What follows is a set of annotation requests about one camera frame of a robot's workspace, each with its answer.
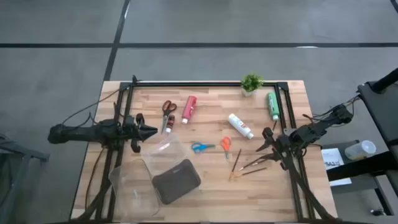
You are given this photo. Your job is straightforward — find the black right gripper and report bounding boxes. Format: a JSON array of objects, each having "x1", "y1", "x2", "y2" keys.
[{"x1": 256, "y1": 126, "x2": 301, "y2": 171}]

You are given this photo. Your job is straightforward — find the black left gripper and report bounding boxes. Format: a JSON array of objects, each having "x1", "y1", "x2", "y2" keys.
[{"x1": 123, "y1": 113, "x2": 159, "y2": 154}]

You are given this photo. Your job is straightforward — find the paintbrush with copper ferrule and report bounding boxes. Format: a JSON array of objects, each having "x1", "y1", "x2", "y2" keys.
[
  {"x1": 237, "y1": 157, "x2": 269, "y2": 172},
  {"x1": 233, "y1": 167, "x2": 268, "y2": 179},
  {"x1": 228, "y1": 148, "x2": 243, "y2": 182}
]

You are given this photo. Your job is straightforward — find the small brown paint bottle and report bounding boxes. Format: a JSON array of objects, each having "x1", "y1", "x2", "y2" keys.
[{"x1": 165, "y1": 114, "x2": 176, "y2": 134}]

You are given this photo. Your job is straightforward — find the small clear plastic bin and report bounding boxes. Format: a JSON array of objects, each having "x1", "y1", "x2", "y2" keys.
[{"x1": 140, "y1": 133, "x2": 189, "y2": 177}]

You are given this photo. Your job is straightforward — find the dark red scissors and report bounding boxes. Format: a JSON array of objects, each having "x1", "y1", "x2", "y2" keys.
[{"x1": 160, "y1": 100, "x2": 178, "y2": 135}]

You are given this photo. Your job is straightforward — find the white paint bottle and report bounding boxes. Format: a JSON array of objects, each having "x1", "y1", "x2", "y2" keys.
[{"x1": 228, "y1": 113, "x2": 255, "y2": 140}]

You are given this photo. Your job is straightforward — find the orange scissors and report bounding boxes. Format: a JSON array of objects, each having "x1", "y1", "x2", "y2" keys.
[{"x1": 220, "y1": 136, "x2": 233, "y2": 161}]

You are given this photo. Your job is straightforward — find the green paint bottle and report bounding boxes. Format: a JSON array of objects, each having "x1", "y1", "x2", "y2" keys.
[{"x1": 267, "y1": 91, "x2": 280, "y2": 122}]

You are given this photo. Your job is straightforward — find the red paint bottle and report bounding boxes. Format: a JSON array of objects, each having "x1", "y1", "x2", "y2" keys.
[{"x1": 181, "y1": 95, "x2": 198, "y2": 125}]

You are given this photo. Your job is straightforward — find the smoked grey plastic bin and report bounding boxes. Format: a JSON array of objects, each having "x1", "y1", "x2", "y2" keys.
[{"x1": 151, "y1": 159, "x2": 202, "y2": 205}]

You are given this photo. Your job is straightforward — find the blue scissors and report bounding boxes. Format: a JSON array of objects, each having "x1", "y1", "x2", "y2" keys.
[{"x1": 191, "y1": 141, "x2": 216, "y2": 155}]

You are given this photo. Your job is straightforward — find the large clear plastic bin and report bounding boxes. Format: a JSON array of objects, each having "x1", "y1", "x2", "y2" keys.
[{"x1": 108, "y1": 158, "x2": 162, "y2": 219}]

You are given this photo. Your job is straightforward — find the white paper sheet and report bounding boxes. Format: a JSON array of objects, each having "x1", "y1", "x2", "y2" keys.
[{"x1": 321, "y1": 147, "x2": 353, "y2": 187}]

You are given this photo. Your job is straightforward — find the green plant in white pot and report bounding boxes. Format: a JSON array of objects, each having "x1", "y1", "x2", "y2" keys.
[{"x1": 239, "y1": 72, "x2": 265, "y2": 98}]

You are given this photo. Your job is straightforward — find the white plastic bottle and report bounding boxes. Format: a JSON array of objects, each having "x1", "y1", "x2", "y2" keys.
[{"x1": 344, "y1": 139, "x2": 377, "y2": 161}]

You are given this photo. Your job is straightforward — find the grey side table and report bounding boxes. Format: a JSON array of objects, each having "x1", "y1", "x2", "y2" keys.
[{"x1": 320, "y1": 139, "x2": 394, "y2": 217}]

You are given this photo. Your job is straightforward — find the black metal stand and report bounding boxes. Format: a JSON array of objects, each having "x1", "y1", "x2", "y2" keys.
[{"x1": 325, "y1": 67, "x2": 398, "y2": 200}]

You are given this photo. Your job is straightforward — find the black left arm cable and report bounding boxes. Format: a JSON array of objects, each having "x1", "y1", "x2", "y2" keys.
[{"x1": 61, "y1": 88, "x2": 135, "y2": 126}]

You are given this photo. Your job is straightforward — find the brown cable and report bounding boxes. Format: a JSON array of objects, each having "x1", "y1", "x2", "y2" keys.
[{"x1": 84, "y1": 147, "x2": 105, "y2": 210}]

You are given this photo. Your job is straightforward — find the black aluminium table frame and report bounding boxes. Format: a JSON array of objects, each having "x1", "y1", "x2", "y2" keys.
[{"x1": 73, "y1": 74, "x2": 341, "y2": 224}]

